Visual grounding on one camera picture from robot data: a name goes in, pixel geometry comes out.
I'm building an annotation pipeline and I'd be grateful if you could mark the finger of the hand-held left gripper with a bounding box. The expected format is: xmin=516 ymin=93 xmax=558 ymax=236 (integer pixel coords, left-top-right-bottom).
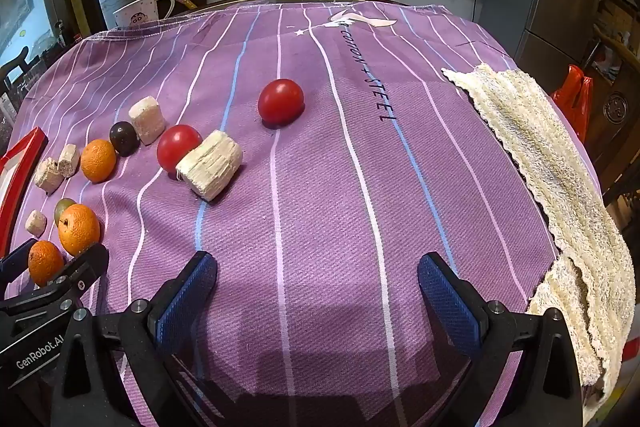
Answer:
xmin=0 ymin=243 xmax=35 ymax=285
xmin=0 ymin=244 xmax=110 ymax=314

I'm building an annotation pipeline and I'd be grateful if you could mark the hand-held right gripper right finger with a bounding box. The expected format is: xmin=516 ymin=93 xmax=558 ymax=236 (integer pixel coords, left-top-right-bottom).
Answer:
xmin=417 ymin=252 xmax=583 ymax=427

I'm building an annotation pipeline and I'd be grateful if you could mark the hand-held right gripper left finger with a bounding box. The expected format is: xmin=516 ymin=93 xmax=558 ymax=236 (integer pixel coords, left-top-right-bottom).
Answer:
xmin=60 ymin=251 xmax=236 ymax=427

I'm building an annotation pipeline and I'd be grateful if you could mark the orange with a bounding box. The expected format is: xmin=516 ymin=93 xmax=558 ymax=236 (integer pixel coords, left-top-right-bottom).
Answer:
xmin=57 ymin=203 xmax=101 ymax=257
xmin=80 ymin=139 xmax=117 ymax=184
xmin=27 ymin=240 xmax=66 ymax=286

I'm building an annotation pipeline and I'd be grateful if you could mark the small peeled sugarcane piece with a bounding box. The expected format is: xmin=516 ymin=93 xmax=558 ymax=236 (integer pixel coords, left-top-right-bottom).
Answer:
xmin=57 ymin=143 xmax=81 ymax=178
xmin=34 ymin=157 xmax=65 ymax=195
xmin=25 ymin=209 xmax=48 ymax=239

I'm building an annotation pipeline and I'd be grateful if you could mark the red rimmed white tray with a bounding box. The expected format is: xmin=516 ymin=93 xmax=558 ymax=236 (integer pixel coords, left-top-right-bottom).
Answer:
xmin=0 ymin=127 xmax=49 ymax=258

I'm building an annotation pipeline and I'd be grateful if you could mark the dark purple round fruit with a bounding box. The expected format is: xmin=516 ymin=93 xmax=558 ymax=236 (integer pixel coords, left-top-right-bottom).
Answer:
xmin=109 ymin=121 xmax=140 ymax=158

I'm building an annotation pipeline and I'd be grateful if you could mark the large peeled sugarcane piece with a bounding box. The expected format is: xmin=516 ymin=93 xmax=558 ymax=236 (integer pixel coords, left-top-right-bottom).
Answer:
xmin=175 ymin=129 xmax=244 ymax=202

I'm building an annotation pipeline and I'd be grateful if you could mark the red tomato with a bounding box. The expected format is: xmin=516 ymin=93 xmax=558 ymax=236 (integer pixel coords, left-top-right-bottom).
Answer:
xmin=257 ymin=78 xmax=306 ymax=126
xmin=156 ymin=125 xmax=203 ymax=172

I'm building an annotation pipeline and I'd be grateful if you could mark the medium peeled sugarcane piece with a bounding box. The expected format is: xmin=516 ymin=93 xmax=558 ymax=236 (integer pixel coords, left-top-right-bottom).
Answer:
xmin=128 ymin=95 xmax=167 ymax=146

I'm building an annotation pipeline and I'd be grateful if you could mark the purple striped tablecloth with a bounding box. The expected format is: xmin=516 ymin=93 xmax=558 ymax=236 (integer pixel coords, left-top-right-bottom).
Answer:
xmin=0 ymin=2 xmax=576 ymax=427

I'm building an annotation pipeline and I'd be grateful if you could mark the cream knitted towel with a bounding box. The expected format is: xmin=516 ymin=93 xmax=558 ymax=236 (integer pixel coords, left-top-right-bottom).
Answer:
xmin=442 ymin=63 xmax=636 ymax=408

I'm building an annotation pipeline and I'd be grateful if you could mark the curved wooden chair back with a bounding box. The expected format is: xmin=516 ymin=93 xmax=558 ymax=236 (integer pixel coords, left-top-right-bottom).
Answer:
xmin=0 ymin=47 xmax=31 ymax=108

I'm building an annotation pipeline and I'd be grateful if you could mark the orange plastic bag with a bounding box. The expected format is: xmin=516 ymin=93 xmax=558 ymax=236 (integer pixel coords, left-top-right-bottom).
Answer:
xmin=550 ymin=64 xmax=593 ymax=142

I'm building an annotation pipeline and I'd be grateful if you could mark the carved wooden chair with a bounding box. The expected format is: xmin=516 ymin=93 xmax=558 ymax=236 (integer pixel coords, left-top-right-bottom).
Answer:
xmin=580 ymin=24 xmax=640 ymax=202

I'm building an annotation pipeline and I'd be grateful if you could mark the white cartoon mug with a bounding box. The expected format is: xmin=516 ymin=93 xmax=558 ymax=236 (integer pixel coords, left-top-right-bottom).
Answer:
xmin=112 ymin=0 xmax=176 ymax=30

